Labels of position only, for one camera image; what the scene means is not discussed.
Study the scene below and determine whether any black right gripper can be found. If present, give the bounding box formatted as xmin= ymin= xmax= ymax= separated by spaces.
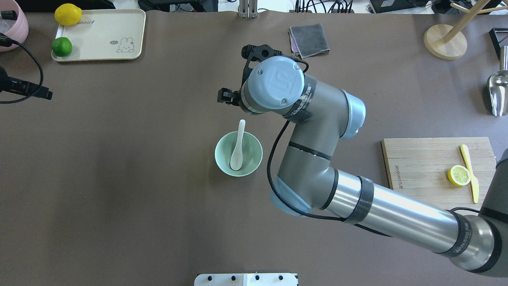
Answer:
xmin=217 ymin=44 xmax=283 ymax=106

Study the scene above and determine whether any white ceramic spoon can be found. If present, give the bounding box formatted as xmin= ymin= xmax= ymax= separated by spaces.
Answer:
xmin=230 ymin=119 xmax=246 ymax=171

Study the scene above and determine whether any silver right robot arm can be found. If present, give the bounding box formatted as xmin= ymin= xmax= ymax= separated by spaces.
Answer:
xmin=217 ymin=44 xmax=508 ymax=277

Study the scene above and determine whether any green ceramic bowl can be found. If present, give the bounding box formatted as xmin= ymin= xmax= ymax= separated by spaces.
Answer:
xmin=214 ymin=131 xmax=263 ymax=177

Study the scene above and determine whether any pink bowl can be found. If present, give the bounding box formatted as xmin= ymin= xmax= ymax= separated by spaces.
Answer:
xmin=0 ymin=0 xmax=29 ymax=44

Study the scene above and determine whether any grey folded cloth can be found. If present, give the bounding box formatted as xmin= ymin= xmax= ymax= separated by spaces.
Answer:
xmin=289 ymin=23 xmax=330 ymax=59

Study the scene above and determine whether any cream rabbit print tray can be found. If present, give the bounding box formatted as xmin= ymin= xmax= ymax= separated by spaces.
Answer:
xmin=51 ymin=9 xmax=146 ymax=62

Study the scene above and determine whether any green lime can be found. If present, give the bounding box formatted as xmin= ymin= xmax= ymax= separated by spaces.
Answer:
xmin=51 ymin=37 xmax=73 ymax=57

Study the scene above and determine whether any yellow lemon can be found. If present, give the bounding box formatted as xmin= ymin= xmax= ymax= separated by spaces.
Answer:
xmin=54 ymin=3 xmax=82 ymax=27

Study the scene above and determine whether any bamboo cutting board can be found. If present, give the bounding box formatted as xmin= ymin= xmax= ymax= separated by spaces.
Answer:
xmin=381 ymin=137 xmax=496 ymax=191

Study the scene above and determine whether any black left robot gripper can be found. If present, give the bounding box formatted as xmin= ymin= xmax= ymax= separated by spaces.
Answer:
xmin=0 ymin=67 xmax=53 ymax=100

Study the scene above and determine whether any wooden stand with round base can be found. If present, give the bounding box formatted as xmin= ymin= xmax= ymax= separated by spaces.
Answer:
xmin=423 ymin=0 xmax=508 ymax=60

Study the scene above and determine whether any half lemon slice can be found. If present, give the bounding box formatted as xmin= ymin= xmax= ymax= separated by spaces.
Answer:
xmin=446 ymin=165 xmax=471 ymax=187

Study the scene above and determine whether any yellow plastic knife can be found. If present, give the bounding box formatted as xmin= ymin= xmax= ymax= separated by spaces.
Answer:
xmin=460 ymin=144 xmax=479 ymax=203

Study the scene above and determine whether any steel metal scoop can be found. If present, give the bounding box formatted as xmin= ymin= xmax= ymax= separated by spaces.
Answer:
xmin=488 ymin=46 xmax=508 ymax=116

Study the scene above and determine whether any metal bracket at table edge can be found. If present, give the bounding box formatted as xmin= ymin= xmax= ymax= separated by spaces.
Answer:
xmin=238 ymin=0 xmax=259 ymax=18

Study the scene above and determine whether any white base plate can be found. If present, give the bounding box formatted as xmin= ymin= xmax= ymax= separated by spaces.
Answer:
xmin=194 ymin=272 xmax=299 ymax=286

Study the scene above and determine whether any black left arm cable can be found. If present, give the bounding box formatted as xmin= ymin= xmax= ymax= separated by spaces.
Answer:
xmin=0 ymin=33 xmax=44 ymax=104

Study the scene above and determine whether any black frame object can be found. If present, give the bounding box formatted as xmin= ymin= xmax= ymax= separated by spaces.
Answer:
xmin=489 ymin=27 xmax=508 ymax=59

